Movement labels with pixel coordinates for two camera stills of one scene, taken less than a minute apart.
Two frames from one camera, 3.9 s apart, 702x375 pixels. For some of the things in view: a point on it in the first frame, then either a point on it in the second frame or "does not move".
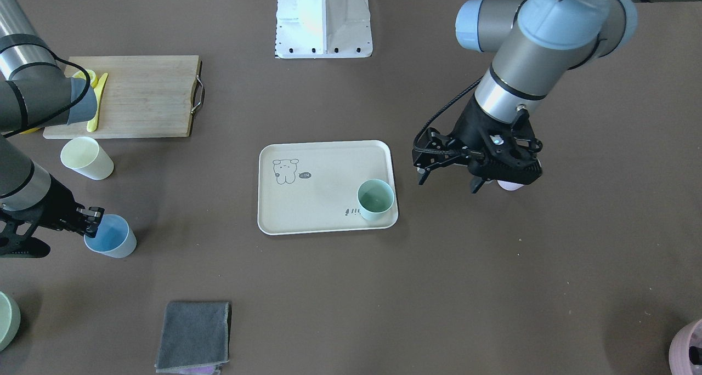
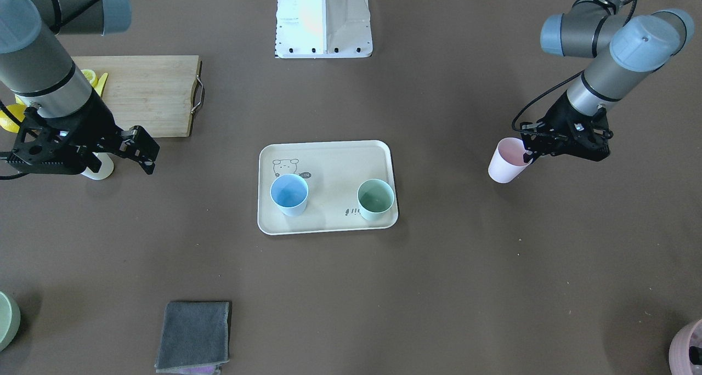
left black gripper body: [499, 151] → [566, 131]
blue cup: [114, 238] → [289, 191]
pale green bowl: [10, 320] does not move
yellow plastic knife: [98, 88] does not move
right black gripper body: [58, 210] → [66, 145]
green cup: [375, 198] does not move
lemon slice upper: [92, 78] does not move
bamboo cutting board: [143, 96] does not move
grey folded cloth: [195, 337] does not move
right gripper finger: [91, 217] → [137, 144]
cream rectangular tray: [312, 187] does not move
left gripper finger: [476, 183] → [528, 155]
